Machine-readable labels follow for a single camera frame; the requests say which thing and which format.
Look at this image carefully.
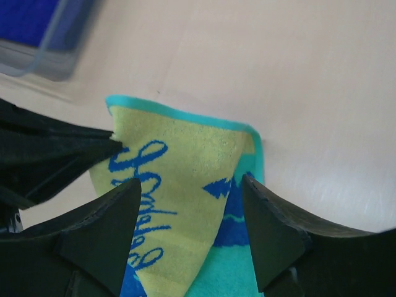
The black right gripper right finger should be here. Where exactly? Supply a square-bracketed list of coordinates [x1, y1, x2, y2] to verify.
[242, 175, 395, 297]

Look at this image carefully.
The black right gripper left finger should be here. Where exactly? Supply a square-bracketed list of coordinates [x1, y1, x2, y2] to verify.
[1, 179, 141, 296]

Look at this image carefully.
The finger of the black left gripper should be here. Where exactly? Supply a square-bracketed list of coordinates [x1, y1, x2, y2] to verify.
[1, 100, 122, 210]

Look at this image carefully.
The yellow towel teal trim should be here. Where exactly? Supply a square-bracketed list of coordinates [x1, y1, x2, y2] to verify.
[90, 95, 264, 296]

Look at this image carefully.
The purple towel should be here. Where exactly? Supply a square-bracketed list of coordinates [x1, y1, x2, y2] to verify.
[0, 0, 62, 49]

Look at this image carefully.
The smoky clear plastic bin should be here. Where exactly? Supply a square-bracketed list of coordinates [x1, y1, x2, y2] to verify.
[1, 0, 102, 82]

